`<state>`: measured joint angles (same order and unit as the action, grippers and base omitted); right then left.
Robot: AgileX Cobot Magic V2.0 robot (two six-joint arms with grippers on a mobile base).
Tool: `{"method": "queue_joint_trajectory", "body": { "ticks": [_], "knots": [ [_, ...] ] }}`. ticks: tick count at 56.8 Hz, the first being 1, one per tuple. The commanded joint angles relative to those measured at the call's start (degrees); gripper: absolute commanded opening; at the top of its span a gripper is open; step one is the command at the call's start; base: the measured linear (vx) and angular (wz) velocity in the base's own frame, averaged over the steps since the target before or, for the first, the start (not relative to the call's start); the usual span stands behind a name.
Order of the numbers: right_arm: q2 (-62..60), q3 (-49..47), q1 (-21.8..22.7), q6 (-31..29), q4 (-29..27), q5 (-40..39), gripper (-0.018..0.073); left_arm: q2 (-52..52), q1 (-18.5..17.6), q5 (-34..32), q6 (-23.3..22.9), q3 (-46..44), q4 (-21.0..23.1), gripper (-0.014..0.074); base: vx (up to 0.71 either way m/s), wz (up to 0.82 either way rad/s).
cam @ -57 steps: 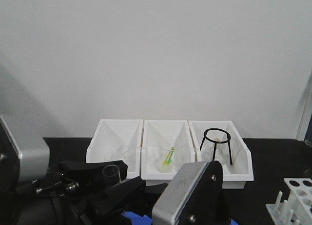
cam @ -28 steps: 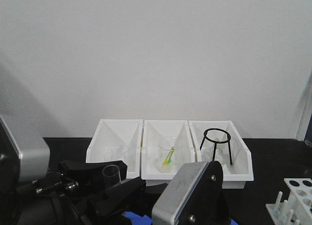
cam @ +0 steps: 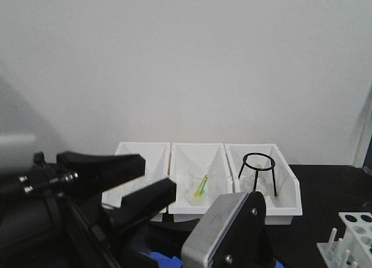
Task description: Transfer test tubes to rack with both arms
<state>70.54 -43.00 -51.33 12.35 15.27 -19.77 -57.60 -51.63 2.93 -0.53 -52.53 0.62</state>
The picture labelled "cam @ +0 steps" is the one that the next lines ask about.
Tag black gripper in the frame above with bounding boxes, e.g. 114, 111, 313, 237
1, 152, 177, 267

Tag white test tube rack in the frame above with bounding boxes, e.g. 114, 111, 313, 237
317, 212, 371, 268

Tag left white storage bin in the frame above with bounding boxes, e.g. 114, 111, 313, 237
102, 142, 171, 207

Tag white storage bin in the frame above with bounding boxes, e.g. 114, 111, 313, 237
168, 143, 234, 222
102, 142, 171, 207
224, 144, 302, 225

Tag blue plastic tray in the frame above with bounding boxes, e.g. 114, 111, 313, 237
143, 251, 285, 267

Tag green yellow plastic spoons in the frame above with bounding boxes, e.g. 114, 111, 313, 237
194, 175, 209, 196

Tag beaker in middle bin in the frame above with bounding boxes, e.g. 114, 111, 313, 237
187, 162, 216, 206

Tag middle white storage bin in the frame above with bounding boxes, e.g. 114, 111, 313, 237
168, 143, 234, 222

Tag glass flask under tripod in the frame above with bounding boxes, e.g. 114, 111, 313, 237
239, 165, 273, 196

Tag right white storage bin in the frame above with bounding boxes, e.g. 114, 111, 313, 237
224, 144, 302, 225

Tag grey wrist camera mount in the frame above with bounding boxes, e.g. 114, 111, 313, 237
181, 192, 277, 267

